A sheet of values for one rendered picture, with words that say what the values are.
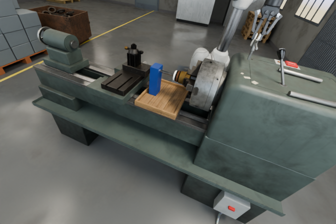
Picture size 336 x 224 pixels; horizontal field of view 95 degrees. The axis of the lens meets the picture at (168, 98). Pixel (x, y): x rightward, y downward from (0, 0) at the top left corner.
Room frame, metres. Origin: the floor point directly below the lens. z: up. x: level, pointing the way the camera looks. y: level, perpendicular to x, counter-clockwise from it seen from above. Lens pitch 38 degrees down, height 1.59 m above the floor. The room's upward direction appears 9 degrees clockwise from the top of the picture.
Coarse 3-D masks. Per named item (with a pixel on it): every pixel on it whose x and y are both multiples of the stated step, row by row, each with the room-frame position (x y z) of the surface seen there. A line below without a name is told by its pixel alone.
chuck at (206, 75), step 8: (208, 64) 0.81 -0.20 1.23; (216, 64) 0.82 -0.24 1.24; (200, 72) 0.76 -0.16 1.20; (208, 72) 0.76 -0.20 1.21; (200, 80) 0.73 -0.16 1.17; (208, 80) 0.72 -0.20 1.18; (200, 88) 0.71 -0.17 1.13; (208, 88) 0.70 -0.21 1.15; (192, 96) 0.71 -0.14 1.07; (200, 96) 0.69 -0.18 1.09; (192, 104) 0.72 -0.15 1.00; (200, 104) 0.70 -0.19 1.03
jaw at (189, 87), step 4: (184, 80) 0.82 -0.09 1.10; (188, 80) 0.80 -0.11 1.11; (192, 80) 0.82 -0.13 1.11; (184, 84) 0.79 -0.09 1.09; (188, 84) 0.74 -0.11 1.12; (192, 84) 0.75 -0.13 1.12; (188, 88) 0.74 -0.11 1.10; (192, 88) 0.73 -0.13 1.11; (196, 88) 0.72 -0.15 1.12; (192, 92) 0.71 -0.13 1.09; (196, 92) 0.71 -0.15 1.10
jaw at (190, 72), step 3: (198, 60) 0.94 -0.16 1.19; (198, 63) 0.93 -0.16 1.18; (192, 66) 0.92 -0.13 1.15; (195, 66) 0.91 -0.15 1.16; (198, 66) 0.91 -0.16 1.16; (189, 69) 0.90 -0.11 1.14; (192, 69) 0.90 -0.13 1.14; (195, 69) 0.90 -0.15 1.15; (198, 69) 0.90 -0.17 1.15; (189, 72) 0.89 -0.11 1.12; (192, 72) 0.89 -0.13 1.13; (195, 72) 0.89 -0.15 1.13; (192, 75) 0.89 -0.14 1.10; (195, 75) 0.87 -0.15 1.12
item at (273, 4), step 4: (268, 0) 0.89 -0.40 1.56; (272, 0) 0.88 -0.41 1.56; (276, 0) 0.87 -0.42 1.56; (280, 0) 0.87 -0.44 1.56; (264, 4) 0.91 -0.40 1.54; (268, 4) 0.88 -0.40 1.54; (272, 4) 0.87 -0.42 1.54; (276, 4) 0.87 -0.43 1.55; (280, 4) 0.88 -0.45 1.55; (260, 8) 0.93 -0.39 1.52; (264, 8) 0.91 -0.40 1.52; (268, 8) 0.90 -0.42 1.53; (272, 8) 0.90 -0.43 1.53; (276, 8) 0.89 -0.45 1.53; (268, 12) 0.90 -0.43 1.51; (276, 12) 0.89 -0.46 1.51; (268, 16) 0.90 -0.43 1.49; (272, 16) 0.89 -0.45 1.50
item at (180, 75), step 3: (177, 72) 0.88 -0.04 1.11; (180, 72) 0.88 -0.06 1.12; (183, 72) 0.88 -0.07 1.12; (186, 72) 0.88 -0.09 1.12; (177, 75) 0.87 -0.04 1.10; (180, 75) 0.86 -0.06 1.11; (183, 75) 0.86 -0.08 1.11; (186, 75) 0.87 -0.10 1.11; (189, 75) 0.87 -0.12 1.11; (174, 78) 0.86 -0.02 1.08; (177, 78) 0.86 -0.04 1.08; (180, 78) 0.85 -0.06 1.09; (183, 78) 0.84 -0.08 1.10; (177, 81) 0.87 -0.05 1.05; (180, 81) 0.85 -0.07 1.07; (183, 84) 0.87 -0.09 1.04
